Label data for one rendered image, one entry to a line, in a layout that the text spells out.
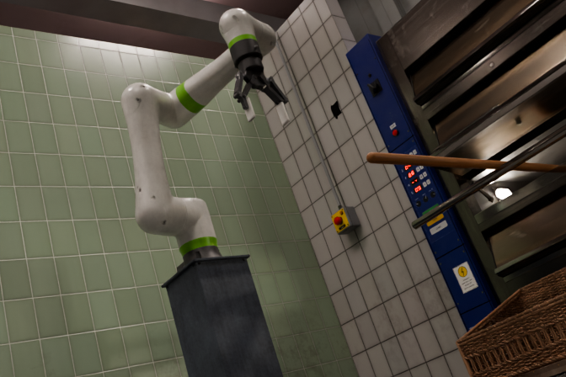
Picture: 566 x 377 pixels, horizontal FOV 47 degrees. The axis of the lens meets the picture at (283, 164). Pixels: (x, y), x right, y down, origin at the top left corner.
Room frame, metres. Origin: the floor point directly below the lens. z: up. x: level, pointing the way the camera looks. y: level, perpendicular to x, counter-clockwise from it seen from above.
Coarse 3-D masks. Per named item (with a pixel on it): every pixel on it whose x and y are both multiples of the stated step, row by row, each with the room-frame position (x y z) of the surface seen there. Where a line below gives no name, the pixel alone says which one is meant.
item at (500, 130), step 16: (544, 80) 2.01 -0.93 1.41; (560, 80) 2.00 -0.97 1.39; (528, 96) 2.06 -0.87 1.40; (544, 96) 2.08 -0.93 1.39; (560, 96) 2.10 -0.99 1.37; (512, 112) 2.13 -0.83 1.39; (528, 112) 2.16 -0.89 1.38; (544, 112) 2.18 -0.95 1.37; (480, 128) 2.21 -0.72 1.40; (496, 128) 2.22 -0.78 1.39; (512, 128) 2.24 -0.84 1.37; (528, 128) 2.27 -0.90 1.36; (464, 144) 2.28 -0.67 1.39; (480, 144) 2.31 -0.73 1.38; (496, 144) 2.34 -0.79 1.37
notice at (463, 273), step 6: (462, 264) 2.57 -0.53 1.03; (456, 270) 2.60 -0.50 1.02; (462, 270) 2.58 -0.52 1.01; (468, 270) 2.56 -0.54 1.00; (456, 276) 2.60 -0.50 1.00; (462, 276) 2.58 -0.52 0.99; (468, 276) 2.57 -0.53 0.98; (462, 282) 2.59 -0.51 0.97; (468, 282) 2.57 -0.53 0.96; (474, 282) 2.56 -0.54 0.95; (462, 288) 2.60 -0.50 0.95; (468, 288) 2.58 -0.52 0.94; (474, 288) 2.56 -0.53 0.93
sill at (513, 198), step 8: (560, 168) 2.23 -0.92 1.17; (544, 176) 2.27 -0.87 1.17; (552, 176) 2.26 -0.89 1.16; (560, 176) 2.24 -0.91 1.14; (528, 184) 2.32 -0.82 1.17; (536, 184) 2.30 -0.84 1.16; (544, 184) 2.28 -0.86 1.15; (520, 192) 2.35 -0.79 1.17; (528, 192) 2.33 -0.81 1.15; (504, 200) 2.40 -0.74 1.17; (512, 200) 2.38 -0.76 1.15; (488, 208) 2.46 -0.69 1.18; (496, 208) 2.43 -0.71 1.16; (504, 208) 2.41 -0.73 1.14; (480, 216) 2.49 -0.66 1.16; (488, 216) 2.47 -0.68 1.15
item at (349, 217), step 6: (342, 210) 2.85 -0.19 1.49; (348, 210) 2.86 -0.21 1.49; (354, 210) 2.89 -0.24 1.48; (342, 216) 2.86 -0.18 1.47; (348, 216) 2.85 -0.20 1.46; (354, 216) 2.88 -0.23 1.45; (342, 222) 2.87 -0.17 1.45; (348, 222) 2.85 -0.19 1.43; (354, 222) 2.87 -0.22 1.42; (336, 228) 2.91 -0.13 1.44; (342, 228) 2.88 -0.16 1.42; (348, 228) 2.87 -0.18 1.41; (354, 228) 2.91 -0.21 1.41; (342, 234) 2.93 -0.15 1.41
